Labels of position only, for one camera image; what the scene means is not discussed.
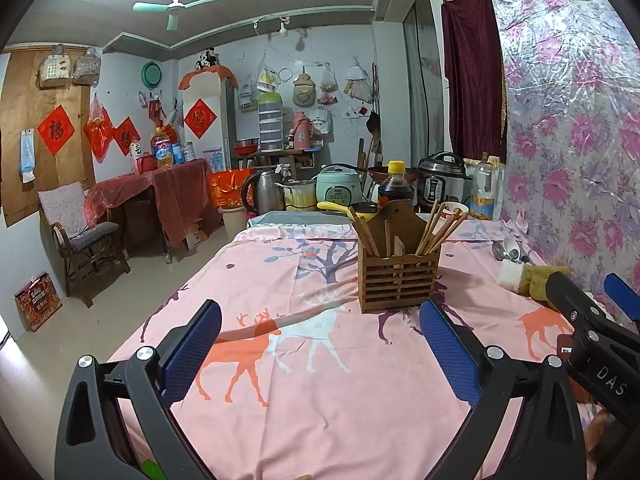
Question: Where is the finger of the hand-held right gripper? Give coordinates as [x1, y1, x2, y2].
[603, 272, 640, 336]
[545, 270, 618, 348]

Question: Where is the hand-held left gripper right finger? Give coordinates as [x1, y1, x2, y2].
[419, 299, 587, 480]

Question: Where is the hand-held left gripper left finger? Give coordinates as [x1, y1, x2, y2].
[54, 299, 223, 480]

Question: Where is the brown wooden chopstick holder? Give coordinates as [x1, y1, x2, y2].
[356, 199, 442, 314]

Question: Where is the group of wooden chopsticks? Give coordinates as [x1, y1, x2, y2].
[348, 199, 469, 261]

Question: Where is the cardboard box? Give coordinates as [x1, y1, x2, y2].
[185, 217, 211, 251]

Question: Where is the pink deer print bedsheet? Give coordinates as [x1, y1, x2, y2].
[107, 217, 616, 480]

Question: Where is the beige waste bin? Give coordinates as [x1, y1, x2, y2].
[220, 205, 251, 241]

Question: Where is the clear cooking oil bottle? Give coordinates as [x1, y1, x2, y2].
[469, 152, 506, 222]

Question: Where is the wicker chair with cushions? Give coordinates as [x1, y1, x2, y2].
[37, 181, 131, 308]

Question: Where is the table with red cloth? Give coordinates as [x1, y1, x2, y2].
[84, 157, 221, 261]

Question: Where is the red gift box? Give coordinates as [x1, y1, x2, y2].
[14, 271, 63, 332]

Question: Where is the orange red gift bag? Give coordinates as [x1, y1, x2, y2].
[207, 169, 257, 209]

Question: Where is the grey cloth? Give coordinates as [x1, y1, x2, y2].
[247, 209, 351, 228]

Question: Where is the silver black pressure cooker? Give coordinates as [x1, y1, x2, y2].
[417, 151, 473, 213]

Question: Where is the stainless steel kettle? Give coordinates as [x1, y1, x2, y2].
[241, 169, 286, 216]

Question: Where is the soy sauce bottle yellow cap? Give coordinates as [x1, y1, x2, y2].
[377, 160, 416, 208]

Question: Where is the yellow saucepan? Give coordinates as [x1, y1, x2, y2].
[317, 201, 378, 221]

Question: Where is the steel pot with lid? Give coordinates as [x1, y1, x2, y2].
[274, 179, 318, 211]

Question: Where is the floral mattress in plastic wrap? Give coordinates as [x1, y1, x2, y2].
[480, 0, 640, 331]

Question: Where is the pale green rice cooker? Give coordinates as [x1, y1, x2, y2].
[316, 163, 362, 207]

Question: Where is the orange cooking oil bottle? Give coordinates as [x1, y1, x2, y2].
[150, 127, 175, 168]

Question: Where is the small red diamond paper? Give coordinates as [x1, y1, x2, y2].
[114, 116, 141, 157]

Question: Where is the white refrigerator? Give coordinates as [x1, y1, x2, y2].
[179, 65, 238, 196]

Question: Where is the red diamond paper on refrigerator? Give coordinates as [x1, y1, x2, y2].
[183, 99, 218, 140]

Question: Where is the stacked steamer with green lid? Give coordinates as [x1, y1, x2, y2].
[257, 91, 286, 153]

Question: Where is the red hanging decoration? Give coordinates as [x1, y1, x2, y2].
[83, 95, 118, 163]

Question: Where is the pink thermos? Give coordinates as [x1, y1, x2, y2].
[291, 111, 315, 148]

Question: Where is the blue white hanging packet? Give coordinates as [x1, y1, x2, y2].
[19, 130, 37, 183]

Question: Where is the red diamond paper on door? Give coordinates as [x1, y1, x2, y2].
[37, 105, 76, 157]

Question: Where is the beige hanging bag with heart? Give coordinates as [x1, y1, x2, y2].
[292, 67, 317, 106]

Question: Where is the clear hanging handbag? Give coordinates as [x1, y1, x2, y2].
[71, 47, 102, 85]

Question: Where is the brown wooden door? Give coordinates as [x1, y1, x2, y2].
[0, 50, 96, 228]

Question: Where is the white hanging handbag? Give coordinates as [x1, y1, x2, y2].
[39, 45, 71, 82]

